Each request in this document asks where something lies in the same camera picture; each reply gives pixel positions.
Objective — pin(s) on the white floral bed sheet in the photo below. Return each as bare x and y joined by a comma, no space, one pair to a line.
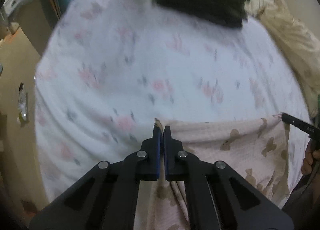
112,67

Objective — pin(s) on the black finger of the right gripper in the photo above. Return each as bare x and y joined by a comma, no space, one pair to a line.
303,126

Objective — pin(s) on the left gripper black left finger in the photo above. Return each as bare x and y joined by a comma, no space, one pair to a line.
106,196

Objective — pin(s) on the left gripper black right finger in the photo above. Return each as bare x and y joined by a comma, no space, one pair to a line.
217,196

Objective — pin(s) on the right hand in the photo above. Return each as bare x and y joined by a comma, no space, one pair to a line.
311,154

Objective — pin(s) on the pink bear print pants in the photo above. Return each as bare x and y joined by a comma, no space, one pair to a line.
256,149

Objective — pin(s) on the cream yellow quilt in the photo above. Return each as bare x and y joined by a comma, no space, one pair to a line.
297,43

